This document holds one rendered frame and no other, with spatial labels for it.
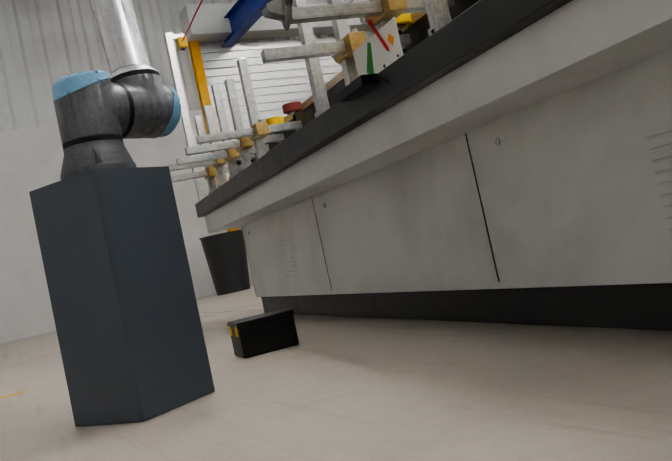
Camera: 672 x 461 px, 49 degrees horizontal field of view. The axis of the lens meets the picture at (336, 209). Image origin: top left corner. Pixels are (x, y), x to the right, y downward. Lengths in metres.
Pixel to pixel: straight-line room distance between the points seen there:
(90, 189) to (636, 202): 1.20
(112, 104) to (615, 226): 1.24
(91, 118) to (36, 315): 7.32
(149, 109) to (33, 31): 7.82
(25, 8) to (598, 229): 8.81
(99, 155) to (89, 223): 0.18
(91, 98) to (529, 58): 1.08
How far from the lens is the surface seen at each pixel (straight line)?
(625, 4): 1.24
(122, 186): 1.86
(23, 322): 9.17
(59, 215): 1.92
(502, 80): 1.49
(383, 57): 1.86
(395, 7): 1.81
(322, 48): 2.02
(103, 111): 1.96
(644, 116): 1.51
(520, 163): 1.81
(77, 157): 1.93
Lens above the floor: 0.31
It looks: 3 degrees up
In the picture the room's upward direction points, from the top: 12 degrees counter-clockwise
